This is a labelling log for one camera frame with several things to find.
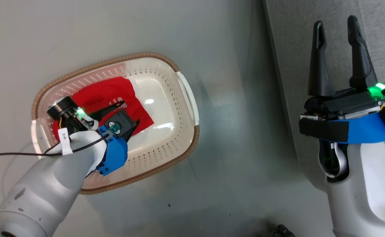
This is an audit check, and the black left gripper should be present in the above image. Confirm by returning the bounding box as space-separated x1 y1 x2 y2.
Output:
46 96 141 143

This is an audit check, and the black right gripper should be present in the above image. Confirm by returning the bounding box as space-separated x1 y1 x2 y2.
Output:
299 15 385 120

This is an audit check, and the red white-trimmed garment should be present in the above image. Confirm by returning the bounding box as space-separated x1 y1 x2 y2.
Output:
52 76 154 143

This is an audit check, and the grey fabric sofa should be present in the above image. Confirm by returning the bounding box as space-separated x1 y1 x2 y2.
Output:
263 0 385 195

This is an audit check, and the white laundry basket brown rim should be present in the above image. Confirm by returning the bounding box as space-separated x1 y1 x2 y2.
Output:
31 52 200 195

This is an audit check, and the small black knobbed object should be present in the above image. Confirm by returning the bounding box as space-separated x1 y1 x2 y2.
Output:
271 224 295 237

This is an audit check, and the white cable label tag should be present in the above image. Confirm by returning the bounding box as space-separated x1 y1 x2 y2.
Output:
58 127 73 156

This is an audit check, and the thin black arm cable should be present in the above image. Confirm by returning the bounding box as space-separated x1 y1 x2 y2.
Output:
0 133 111 160

